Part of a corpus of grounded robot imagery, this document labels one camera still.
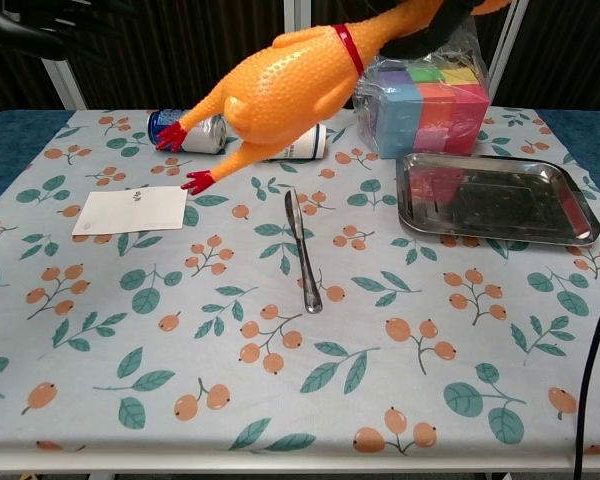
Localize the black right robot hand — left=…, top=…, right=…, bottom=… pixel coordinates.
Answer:
left=379, top=0, right=476, bottom=57

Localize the stainless steel tray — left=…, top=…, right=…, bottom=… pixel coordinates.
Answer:
left=395, top=152, right=600, bottom=247

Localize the slanted aluminium frame post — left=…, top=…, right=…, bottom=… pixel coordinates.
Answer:
left=487, top=0, right=530, bottom=96
left=39, top=57, right=89, bottom=111

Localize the orange rubber chicken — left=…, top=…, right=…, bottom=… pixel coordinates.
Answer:
left=154, top=0, right=511, bottom=196

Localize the colourful foam block pack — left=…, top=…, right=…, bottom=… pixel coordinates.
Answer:
left=377, top=65, right=491, bottom=159

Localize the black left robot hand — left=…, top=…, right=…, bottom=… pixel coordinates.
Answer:
left=0, top=0, right=136, bottom=64

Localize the white paper card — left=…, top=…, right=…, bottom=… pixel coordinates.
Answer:
left=71, top=185, right=190, bottom=237

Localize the stack of white paper cups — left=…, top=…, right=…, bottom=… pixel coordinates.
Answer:
left=267, top=122, right=328, bottom=162

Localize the upright aluminium frame post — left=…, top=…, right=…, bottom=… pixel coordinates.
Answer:
left=283, top=0, right=312, bottom=110

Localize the black cable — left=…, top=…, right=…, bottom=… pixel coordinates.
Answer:
left=572, top=269, right=600, bottom=480

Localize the metal table knife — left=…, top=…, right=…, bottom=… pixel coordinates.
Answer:
left=284, top=188, right=324, bottom=315

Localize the clear plastic bag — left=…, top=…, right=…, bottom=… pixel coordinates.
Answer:
left=352, top=22, right=492, bottom=160

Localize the blue and silver drink can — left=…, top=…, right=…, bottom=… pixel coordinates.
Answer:
left=146, top=108, right=228, bottom=155

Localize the floral printed tablecloth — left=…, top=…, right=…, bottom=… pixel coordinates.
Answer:
left=0, top=107, right=600, bottom=457

